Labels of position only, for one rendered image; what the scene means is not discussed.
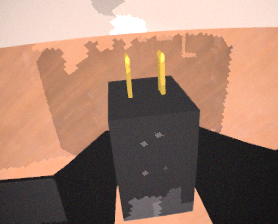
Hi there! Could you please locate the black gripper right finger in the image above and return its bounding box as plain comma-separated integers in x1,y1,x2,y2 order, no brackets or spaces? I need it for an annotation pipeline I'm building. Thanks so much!
195,127,278,224

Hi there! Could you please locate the black two-prong plug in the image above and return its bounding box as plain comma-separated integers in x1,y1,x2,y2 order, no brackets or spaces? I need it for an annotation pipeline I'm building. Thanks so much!
108,50,200,221

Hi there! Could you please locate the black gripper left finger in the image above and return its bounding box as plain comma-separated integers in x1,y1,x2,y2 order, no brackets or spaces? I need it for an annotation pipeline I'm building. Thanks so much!
0,131,118,224

